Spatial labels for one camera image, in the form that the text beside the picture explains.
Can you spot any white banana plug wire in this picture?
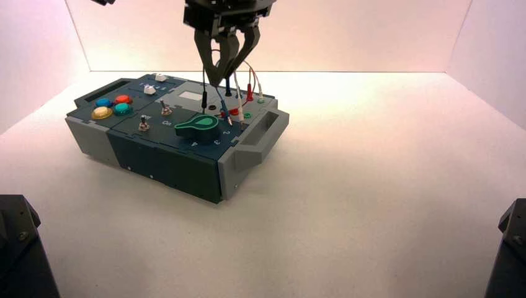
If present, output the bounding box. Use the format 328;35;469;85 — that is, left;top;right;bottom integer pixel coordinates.
232;60;266;124

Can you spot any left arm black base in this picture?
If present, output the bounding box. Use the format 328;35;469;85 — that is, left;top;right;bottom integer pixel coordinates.
0;194;61;298

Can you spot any blue and grey task box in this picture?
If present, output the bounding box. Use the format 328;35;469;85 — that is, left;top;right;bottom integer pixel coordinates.
65;73;290;204

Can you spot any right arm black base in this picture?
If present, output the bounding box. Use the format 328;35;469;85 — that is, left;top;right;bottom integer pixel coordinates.
484;198;526;298

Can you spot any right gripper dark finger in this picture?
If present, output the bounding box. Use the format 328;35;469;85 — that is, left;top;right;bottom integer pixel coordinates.
194;29;223;88
218;27;261;86

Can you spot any yellow round push button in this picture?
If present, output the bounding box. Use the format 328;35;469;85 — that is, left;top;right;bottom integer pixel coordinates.
91;106;114;121

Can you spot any blue banana plug wire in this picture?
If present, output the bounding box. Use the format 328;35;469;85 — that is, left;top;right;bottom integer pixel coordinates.
214;78;243;126

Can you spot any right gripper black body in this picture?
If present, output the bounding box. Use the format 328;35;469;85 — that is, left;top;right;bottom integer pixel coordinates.
184;0;273;36

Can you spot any black banana plug wire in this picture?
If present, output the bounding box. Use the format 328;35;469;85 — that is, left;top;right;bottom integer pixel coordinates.
200;65;233;115

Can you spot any red banana plug wire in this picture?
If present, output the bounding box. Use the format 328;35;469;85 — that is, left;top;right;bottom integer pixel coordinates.
221;68;256;117

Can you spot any green rotary knob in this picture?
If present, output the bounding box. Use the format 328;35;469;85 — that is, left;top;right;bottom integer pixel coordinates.
174;114;221;144

